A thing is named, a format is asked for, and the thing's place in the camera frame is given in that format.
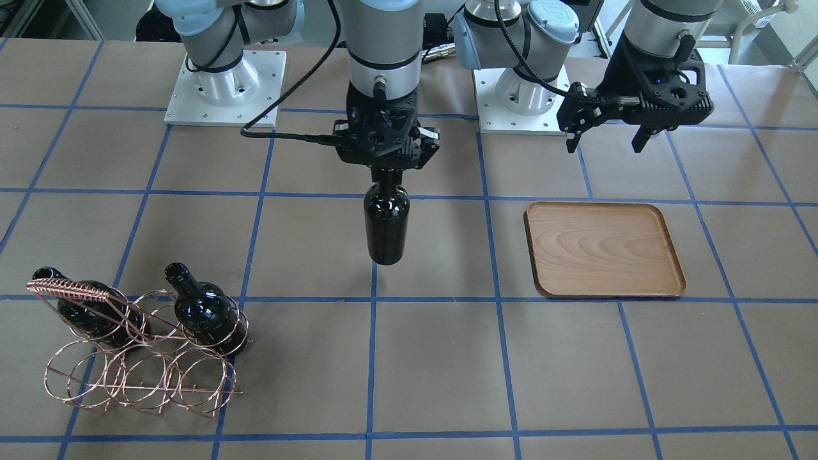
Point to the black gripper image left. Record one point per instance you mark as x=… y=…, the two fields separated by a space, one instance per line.
x=431 y=139

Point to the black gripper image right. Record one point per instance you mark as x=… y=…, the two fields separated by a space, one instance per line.
x=618 y=81

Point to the dark wine bottle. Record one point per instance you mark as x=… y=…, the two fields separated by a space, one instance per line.
x=386 y=211
x=87 y=315
x=205 y=313

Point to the silver robot arm image right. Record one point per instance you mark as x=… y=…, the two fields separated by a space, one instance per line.
x=517 y=49

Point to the wooden tray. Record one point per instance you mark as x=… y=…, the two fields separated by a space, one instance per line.
x=601 y=250

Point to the white chair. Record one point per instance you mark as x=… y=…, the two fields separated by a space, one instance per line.
x=782 y=32

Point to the black power adapter with cables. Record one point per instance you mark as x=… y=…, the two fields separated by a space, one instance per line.
x=437 y=42

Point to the copper wire wine rack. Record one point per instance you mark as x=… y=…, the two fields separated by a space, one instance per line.
x=162 y=367

